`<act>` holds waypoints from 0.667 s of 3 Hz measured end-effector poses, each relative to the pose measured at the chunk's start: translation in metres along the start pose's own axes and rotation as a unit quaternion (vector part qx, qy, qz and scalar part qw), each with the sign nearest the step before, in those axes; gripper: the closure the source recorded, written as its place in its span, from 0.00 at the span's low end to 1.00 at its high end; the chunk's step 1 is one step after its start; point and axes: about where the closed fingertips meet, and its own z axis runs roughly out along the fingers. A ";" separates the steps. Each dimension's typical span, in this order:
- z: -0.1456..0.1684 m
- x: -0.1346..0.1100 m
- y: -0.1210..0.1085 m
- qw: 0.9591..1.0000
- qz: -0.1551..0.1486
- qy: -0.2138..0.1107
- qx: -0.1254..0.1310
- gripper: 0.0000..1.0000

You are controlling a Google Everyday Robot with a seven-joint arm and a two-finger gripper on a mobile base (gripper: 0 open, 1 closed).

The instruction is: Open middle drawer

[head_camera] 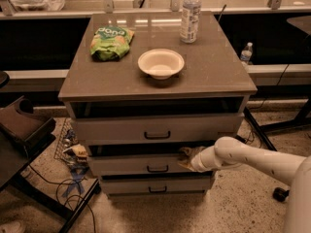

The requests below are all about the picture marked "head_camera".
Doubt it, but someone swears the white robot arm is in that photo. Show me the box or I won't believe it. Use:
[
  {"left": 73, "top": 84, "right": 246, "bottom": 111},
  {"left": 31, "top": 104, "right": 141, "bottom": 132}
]
[{"left": 178, "top": 137, "right": 311, "bottom": 233}]

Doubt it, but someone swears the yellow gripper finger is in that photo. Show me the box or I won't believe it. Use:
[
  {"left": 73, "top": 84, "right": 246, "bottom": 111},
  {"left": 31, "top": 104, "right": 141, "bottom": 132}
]
[
  {"left": 180, "top": 147, "right": 205, "bottom": 158},
  {"left": 178, "top": 160, "right": 195, "bottom": 172}
]

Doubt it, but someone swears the dark brown chair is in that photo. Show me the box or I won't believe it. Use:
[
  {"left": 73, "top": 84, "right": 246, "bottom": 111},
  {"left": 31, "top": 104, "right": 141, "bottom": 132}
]
[{"left": 0, "top": 96, "right": 55, "bottom": 154}]

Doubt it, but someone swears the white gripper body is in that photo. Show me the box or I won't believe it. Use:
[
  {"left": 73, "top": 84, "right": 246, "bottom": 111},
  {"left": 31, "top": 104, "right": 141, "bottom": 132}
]
[{"left": 190, "top": 147, "right": 225, "bottom": 173}]

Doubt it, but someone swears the grey drawer cabinet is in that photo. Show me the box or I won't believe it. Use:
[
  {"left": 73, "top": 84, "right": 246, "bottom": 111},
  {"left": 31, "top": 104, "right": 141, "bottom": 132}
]
[{"left": 59, "top": 12, "right": 257, "bottom": 198}]

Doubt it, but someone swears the clear water bottle on cabinet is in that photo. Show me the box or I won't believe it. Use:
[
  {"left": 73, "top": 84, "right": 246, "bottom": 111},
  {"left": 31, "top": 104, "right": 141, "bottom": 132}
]
[{"left": 180, "top": 0, "right": 201, "bottom": 44}]

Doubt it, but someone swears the green chip bag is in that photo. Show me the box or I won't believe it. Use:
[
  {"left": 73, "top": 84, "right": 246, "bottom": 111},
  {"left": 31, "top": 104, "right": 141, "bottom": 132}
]
[{"left": 90, "top": 25, "right": 134, "bottom": 61}]

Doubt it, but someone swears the small water bottle on ledge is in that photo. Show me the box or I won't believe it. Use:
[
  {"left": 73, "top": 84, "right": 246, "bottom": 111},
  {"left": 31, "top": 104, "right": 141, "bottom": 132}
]
[{"left": 240, "top": 42, "right": 253, "bottom": 64}]

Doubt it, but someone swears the grey drawer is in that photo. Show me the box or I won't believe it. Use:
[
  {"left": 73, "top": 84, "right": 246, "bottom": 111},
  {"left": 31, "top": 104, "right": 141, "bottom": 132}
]
[
  {"left": 100, "top": 176, "right": 214, "bottom": 196},
  {"left": 72, "top": 113, "right": 244, "bottom": 146},
  {"left": 86, "top": 152, "right": 215, "bottom": 177}
]

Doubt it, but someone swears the black floor cable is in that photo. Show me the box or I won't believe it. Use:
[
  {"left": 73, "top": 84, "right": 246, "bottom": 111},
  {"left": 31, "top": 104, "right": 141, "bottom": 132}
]
[{"left": 28, "top": 163, "right": 98, "bottom": 233}]

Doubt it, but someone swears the white shoe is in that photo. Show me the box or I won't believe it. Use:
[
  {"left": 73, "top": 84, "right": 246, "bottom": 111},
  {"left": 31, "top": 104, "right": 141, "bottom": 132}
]
[{"left": 0, "top": 220, "right": 25, "bottom": 233}]

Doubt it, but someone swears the wire basket with clutter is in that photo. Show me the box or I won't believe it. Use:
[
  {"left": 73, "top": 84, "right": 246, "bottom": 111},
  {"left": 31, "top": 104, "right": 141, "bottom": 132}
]
[{"left": 53, "top": 118, "right": 87, "bottom": 170}]

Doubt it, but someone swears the black caster wheel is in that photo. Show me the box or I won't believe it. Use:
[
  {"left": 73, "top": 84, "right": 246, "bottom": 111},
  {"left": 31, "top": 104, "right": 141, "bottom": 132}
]
[{"left": 272, "top": 187, "right": 290, "bottom": 202}]

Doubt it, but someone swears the white paper bowl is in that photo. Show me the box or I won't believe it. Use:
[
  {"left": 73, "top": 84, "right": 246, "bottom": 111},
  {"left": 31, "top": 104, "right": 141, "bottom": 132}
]
[{"left": 138, "top": 49, "right": 185, "bottom": 80}]

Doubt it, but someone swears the black table leg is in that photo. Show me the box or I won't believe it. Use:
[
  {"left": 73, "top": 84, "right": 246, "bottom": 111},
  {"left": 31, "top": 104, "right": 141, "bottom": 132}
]
[{"left": 244, "top": 108, "right": 276, "bottom": 151}]

